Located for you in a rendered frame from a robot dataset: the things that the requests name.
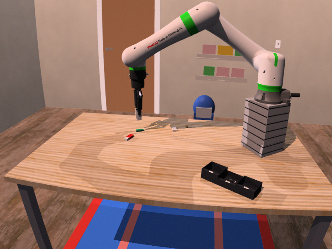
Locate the red and white eraser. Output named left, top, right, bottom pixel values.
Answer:
left=124, top=134, right=134, bottom=141

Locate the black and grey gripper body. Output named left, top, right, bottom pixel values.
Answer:
left=131, top=79, right=144, bottom=97

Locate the black three-compartment bin rack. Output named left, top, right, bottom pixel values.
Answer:
left=201, top=161, right=263, bottom=200

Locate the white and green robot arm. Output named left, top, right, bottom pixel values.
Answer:
left=122, top=2, right=300, bottom=105

